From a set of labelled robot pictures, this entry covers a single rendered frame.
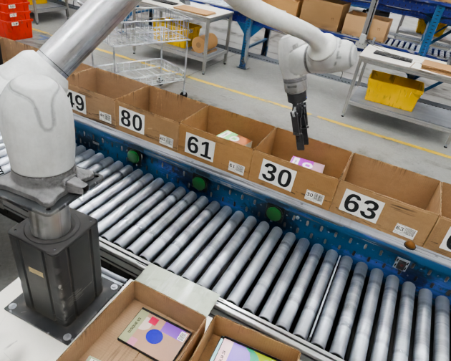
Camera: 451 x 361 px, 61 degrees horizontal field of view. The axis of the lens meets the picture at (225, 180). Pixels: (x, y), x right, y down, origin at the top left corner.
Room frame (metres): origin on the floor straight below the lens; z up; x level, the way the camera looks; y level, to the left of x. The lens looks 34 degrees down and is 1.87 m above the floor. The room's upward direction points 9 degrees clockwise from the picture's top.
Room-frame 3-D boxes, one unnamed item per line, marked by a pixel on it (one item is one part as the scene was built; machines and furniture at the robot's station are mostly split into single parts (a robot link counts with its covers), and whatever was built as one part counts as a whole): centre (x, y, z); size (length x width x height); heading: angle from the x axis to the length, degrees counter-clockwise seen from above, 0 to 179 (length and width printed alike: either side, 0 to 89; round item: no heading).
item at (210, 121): (1.71, 0.02, 0.96); 0.39 x 0.29 x 0.17; 68
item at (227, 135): (1.76, -0.01, 0.92); 0.16 x 0.11 x 0.07; 60
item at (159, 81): (4.25, 1.18, 0.52); 1.07 x 0.56 x 1.03; 136
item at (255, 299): (1.12, -0.24, 0.72); 0.52 x 0.05 x 0.05; 158
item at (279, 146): (1.57, -0.34, 0.96); 0.39 x 0.29 x 0.17; 68
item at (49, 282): (0.82, 0.47, 0.91); 0.26 x 0.26 x 0.33; 70
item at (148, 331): (0.72, 0.14, 0.76); 0.19 x 0.14 x 0.02; 70
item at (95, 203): (1.43, 0.54, 0.72); 0.52 x 0.05 x 0.05; 158
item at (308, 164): (1.60, -0.37, 0.92); 0.16 x 0.11 x 0.07; 73
